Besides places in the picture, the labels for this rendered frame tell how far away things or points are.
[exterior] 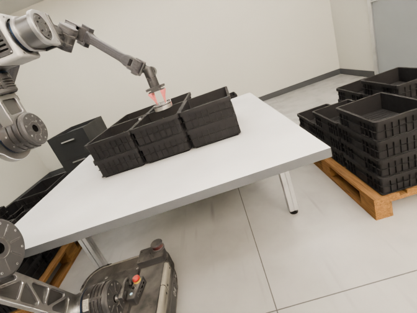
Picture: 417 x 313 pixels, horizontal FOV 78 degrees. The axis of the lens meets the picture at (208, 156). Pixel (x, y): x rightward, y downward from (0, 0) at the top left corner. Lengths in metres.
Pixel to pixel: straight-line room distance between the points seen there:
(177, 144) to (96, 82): 3.87
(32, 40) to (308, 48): 4.65
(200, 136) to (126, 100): 3.75
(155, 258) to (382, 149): 1.33
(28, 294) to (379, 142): 1.68
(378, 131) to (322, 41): 3.96
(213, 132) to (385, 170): 0.94
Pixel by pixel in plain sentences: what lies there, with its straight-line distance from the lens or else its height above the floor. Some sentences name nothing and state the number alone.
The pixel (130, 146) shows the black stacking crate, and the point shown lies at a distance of 1.57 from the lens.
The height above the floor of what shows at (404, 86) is 0.57.
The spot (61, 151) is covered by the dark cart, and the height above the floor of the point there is 0.72.
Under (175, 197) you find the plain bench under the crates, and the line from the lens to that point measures 1.06.
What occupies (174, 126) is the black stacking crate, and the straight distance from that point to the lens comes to 1.47.
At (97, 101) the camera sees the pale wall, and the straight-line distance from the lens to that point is 5.30.
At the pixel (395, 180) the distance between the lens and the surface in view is 1.74.
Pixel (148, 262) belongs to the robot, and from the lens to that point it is 1.57.
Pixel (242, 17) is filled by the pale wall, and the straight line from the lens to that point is 5.01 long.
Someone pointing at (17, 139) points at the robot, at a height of 1.12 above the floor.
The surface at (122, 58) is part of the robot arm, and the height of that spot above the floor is 1.30.
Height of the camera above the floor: 1.17
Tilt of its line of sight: 21 degrees down
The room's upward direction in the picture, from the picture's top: 21 degrees counter-clockwise
